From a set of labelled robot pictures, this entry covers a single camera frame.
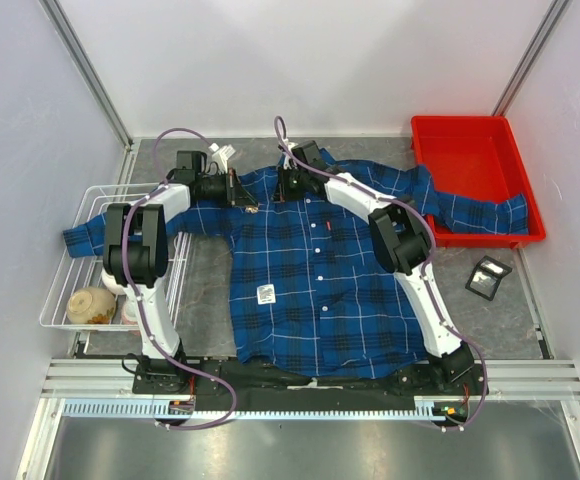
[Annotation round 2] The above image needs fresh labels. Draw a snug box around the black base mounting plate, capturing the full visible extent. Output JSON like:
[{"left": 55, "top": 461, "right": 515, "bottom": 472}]
[{"left": 121, "top": 354, "right": 488, "bottom": 411}]

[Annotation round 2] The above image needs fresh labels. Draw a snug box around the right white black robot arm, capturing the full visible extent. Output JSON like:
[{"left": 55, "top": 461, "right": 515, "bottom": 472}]
[{"left": 278, "top": 137, "right": 474, "bottom": 394}]

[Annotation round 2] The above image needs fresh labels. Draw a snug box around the red plastic bin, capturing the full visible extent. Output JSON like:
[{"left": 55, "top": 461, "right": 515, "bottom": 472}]
[{"left": 411, "top": 115, "right": 546, "bottom": 249}]

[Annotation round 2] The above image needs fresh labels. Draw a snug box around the beige ceramic bowl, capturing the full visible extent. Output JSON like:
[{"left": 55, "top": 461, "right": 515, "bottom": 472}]
[{"left": 66, "top": 287, "right": 116, "bottom": 325}]

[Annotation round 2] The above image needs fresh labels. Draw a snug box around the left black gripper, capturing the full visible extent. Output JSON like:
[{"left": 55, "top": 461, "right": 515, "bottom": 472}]
[{"left": 196, "top": 169, "right": 258, "bottom": 210}]

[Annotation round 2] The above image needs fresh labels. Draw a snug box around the blue plaid shirt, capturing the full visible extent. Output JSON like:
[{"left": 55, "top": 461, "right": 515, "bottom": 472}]
[{"left": 62, "top": 147, "right": 531, "bottom": 380}]

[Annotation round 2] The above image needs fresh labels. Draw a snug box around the pink patterned ceramic bowl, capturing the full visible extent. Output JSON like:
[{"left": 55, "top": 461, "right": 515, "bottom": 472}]
[{"left": 121, "top": 297, "right": 141, "bottom": 337}]

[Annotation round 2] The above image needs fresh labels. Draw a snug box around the black brooch box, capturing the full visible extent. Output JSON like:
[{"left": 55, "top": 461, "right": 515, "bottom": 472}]
[{"left": 465, "top": 255, "right": 512, "bottom": 301}]

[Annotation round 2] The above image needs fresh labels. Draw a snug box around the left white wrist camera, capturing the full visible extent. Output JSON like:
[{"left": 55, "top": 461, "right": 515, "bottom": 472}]
[{"left": 209, "top": 143, "right": 236, "bottom": 173}]

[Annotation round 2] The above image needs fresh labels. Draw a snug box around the white ceramic bowl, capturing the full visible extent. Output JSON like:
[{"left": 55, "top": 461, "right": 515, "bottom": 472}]
[{"left": 101, "top": 269, "right": 124, "bottom": 296}]

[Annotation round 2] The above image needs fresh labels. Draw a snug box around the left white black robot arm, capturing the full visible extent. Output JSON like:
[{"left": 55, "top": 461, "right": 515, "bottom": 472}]
[{"left": 103, "top": 144, "right": 258, "bottom": 393}]

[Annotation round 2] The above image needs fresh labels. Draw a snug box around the aluminium slotted rail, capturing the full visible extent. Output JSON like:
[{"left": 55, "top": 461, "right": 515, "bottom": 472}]
[{"left": 62, "top": 398, "right": 446, "bottom": 421}]

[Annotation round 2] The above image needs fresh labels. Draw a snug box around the white wire dish rack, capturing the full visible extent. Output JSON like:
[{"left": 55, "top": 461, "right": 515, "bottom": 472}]
[{"left": 39, "top": 183, "right": 192, "bottom": 331}]

